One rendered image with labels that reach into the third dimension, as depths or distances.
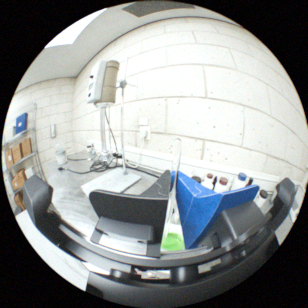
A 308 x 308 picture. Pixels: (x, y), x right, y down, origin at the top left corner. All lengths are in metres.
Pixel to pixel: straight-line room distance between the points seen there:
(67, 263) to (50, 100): 2.48
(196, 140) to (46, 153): 2.49
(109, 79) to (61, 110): 2.08
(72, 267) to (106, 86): 0.65
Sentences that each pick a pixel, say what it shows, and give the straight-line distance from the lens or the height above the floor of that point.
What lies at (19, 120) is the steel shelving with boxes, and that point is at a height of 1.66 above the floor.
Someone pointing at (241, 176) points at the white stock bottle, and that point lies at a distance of 0.48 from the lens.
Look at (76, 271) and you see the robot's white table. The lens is 0.38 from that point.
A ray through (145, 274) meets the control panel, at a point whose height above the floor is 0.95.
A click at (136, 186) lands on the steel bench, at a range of 0.51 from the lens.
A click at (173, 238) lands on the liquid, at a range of 0.21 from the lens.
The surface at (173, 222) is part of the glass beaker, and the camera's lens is 0.18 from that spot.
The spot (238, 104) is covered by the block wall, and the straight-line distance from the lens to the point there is 0.60.
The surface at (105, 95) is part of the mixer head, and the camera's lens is 0.43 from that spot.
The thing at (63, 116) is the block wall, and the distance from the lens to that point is 2.46.
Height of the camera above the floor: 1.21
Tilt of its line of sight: 19 degrees down
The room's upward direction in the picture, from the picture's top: 1 degrees clockwise
